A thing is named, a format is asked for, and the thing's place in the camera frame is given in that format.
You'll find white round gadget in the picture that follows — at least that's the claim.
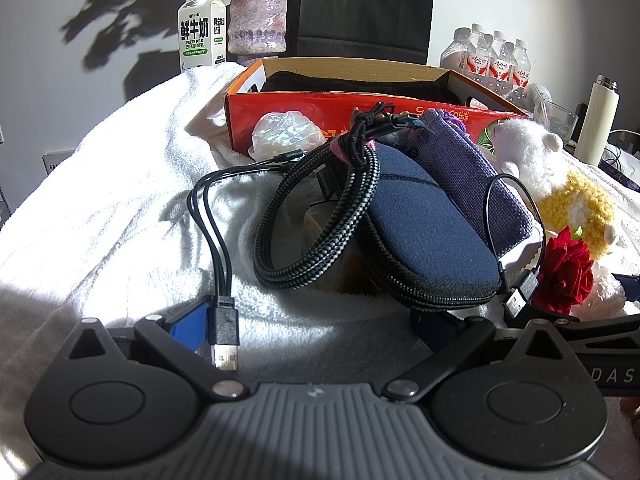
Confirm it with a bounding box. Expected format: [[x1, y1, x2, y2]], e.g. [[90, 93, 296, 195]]
[[524, 82, 554, 112]]

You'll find glass vase with flowers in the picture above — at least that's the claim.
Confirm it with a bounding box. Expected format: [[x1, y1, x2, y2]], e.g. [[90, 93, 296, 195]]
[[227, 0, 290, 56]]

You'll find white thermos bottle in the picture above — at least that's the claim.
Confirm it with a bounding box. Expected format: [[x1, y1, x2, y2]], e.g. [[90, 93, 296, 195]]
[[584, 74, 619, 167]]

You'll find purple fabric pouch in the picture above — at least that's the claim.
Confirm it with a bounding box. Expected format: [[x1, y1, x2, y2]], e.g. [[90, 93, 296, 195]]
[[409, 108, 535, 257]]

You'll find white yellow plush toy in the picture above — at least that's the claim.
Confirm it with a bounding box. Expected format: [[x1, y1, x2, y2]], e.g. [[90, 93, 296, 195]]
[[491, 119, 619, 262]]

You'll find iridescent crumpled plastic bag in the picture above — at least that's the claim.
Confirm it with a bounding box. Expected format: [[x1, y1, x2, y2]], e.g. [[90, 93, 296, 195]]
[[248, 111, 326, 162]]

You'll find white plastic box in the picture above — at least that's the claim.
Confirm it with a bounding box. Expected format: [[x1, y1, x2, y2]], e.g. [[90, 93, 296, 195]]
[[300, 200, 373, 295]]

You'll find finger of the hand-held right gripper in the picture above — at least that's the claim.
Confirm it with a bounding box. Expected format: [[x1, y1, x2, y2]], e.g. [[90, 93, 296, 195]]
[[611, 271, 640, 302], [552, 312, 640, 348]]

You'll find clear glass cup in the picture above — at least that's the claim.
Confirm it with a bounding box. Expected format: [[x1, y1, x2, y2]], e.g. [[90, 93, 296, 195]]
[[536, 99, 579, 145]]

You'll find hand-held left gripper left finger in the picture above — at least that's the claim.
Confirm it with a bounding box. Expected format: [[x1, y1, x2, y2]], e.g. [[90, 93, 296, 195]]
[[65, 302, 251, 402]]

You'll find black paper bag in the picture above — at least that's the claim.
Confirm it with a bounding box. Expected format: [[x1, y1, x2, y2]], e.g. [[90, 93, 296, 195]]
[[297, 0, 436, 66]]

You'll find red artificial rose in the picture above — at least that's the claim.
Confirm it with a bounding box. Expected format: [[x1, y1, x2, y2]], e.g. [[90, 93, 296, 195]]
[[536, 226, 596, 317]]

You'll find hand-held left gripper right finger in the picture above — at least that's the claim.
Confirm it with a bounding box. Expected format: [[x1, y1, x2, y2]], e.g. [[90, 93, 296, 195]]
[[382, 310, 576, 404]]

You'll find pack of water bottles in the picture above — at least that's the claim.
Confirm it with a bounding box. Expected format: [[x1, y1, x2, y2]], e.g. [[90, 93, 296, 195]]
[[439, 23, 534, 102]]

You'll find navy zip pouch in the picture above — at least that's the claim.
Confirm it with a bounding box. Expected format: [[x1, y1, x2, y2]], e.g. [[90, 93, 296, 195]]
[[360, 142, 504, 309]]

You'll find white green milk carton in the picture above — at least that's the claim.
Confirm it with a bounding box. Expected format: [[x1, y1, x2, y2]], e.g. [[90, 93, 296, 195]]
[[178, 0, 227, 74]]

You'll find purple tissue box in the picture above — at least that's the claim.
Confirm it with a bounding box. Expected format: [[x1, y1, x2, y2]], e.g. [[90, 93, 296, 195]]
[[599, 156, 640, 183]]

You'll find white wall socket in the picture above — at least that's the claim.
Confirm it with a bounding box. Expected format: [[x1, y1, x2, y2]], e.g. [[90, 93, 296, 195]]
[[42, 149, 77, 177]]

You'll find thin black usb cable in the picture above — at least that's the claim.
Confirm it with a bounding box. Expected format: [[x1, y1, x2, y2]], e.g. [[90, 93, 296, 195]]
[[484, 172, 547, 317]]

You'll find white fluffy towel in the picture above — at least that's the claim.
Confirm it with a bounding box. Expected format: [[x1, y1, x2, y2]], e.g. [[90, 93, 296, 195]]
[[0, 62, 640, 480]]

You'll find orange cardboard box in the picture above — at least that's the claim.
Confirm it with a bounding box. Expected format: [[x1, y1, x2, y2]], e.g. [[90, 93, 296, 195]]
[[223, 57, 532, 160]]

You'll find black multi-head usb cable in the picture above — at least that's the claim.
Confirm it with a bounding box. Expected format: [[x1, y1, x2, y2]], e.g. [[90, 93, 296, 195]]
[[188, 148, 306, 372]]

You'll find black braided cable coil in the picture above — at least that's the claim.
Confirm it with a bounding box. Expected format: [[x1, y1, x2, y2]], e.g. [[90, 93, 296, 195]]
[[253, 102, 402, 292]]

